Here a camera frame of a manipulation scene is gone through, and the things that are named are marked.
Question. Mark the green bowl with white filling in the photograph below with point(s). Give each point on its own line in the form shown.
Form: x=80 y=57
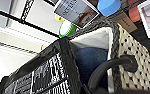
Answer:
x=67 y=29

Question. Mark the dark blue item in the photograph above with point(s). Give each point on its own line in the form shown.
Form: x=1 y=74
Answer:
x=89 y=61

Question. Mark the grey printed book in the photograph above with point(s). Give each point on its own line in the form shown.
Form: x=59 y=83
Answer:
x=76 y=11

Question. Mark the black bag with grey print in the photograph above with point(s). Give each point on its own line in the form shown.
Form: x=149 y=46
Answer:
x=44 y=75

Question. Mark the light blue cup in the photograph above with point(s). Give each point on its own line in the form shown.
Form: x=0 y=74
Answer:
x=108 y=6

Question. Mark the small brown box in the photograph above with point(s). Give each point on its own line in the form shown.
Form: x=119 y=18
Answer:
x=124 y=22

